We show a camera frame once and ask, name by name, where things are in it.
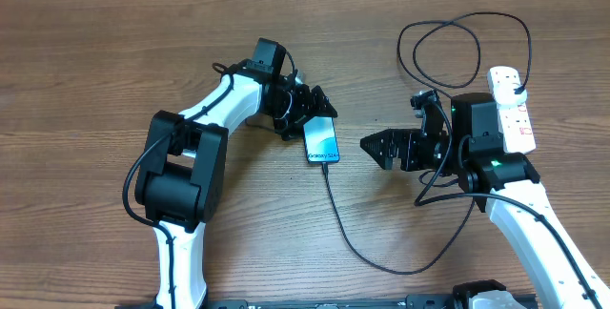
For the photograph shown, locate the white power strip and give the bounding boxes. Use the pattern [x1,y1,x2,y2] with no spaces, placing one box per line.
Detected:
[487,66,536,155]

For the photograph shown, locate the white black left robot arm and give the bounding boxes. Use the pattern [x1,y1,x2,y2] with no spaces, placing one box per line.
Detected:
[122,38,337,308]

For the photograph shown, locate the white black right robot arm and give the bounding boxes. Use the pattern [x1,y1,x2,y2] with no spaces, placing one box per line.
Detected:
[360,91,609,308]

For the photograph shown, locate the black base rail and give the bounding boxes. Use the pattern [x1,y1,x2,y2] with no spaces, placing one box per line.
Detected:
[113,278,538,309]

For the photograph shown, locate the Samsung Galaxy smartphone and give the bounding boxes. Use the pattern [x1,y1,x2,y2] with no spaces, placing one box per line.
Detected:
[303,116,340,164]

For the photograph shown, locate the white charger plug adapter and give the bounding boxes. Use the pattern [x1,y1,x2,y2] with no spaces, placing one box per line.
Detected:
[493,83,528,107]

